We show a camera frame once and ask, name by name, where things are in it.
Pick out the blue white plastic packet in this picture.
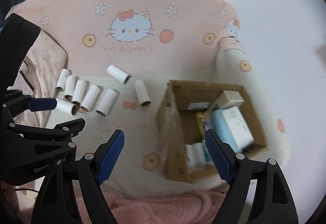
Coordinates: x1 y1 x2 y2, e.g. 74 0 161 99
202 121 213 165

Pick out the pink Hello Kitty bedsheet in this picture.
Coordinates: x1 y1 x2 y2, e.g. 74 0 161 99
10 0 290 199

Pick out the white shipping label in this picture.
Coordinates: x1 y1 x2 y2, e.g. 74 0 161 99
187 102 209 110

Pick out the light blue tissue pack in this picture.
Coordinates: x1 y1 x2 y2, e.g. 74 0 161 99
213 109 244 153

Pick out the pink fluffy blanket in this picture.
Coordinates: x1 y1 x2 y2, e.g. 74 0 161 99
71 182 230 224

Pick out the white paper roll tube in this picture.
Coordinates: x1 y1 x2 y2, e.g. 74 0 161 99
80 85 101 112
134 80 151 107
107 64 130 84
56 98 77 116
71 79 86 105
56 69 71 92
96 89 118 116
64 75 76 100

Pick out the white green small box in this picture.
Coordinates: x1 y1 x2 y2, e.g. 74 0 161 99
210 90 245 111

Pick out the white roll in box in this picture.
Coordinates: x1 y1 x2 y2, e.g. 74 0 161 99
186 145 196 168
192 142 206 167

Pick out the colourful yellow booklet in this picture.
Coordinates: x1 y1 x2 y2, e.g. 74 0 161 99
195 112 206 139

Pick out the brown cardboard box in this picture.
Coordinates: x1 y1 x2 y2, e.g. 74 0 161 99
156 81 267 183

